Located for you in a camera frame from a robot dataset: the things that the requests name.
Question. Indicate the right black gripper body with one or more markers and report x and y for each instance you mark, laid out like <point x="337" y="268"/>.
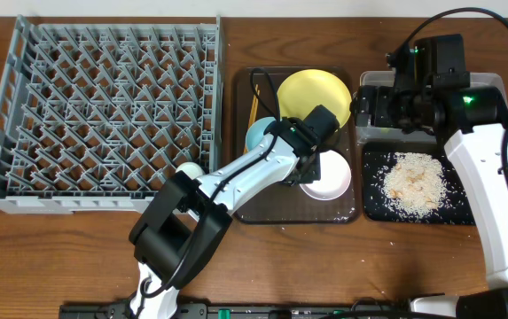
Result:
<point x="384" y="107"/>

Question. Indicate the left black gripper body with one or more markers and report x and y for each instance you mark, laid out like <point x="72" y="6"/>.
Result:
<point x="308" y="170"/>

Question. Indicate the white bowl with rice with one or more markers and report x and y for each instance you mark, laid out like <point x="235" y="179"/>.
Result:
<point x="335" y="177"/>

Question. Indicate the light blue bowl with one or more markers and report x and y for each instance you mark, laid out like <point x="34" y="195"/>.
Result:
<point x="255" y="133"/>

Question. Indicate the wooden chopstick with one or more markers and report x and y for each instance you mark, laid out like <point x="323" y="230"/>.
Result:
<point x="254" y="107"/>
<point x="245" y="147"/>

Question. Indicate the yellow round plate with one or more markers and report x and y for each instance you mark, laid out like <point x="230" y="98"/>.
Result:
<point x="302" y="91"/>

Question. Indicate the white cup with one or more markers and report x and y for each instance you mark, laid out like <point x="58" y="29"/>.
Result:
<point x="191" y="169"/>

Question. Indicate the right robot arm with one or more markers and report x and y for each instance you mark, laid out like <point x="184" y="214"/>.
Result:
<point x="428" y="101"/>

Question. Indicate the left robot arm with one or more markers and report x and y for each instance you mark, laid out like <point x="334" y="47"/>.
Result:
<point x="179" y="232"/>

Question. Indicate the clear plastic waste bin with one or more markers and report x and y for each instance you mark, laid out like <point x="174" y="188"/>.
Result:
<point x="367" y="132"/>

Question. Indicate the black waste tray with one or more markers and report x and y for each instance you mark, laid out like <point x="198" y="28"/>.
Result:
<point x="379" y="158"/>

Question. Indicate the spilled rice pile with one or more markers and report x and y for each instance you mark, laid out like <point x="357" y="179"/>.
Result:
<point x="416" y="183"/>

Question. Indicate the dark brown serving tray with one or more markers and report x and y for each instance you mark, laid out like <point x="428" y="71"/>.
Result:
<point x="281" y="203"/>

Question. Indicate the grey plastic dish rack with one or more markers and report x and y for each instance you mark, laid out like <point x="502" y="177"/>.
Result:
<point x="97" y="117"/>

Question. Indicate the black rail at table edge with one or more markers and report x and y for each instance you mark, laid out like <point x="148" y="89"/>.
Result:
<point x="121" y="309"/>

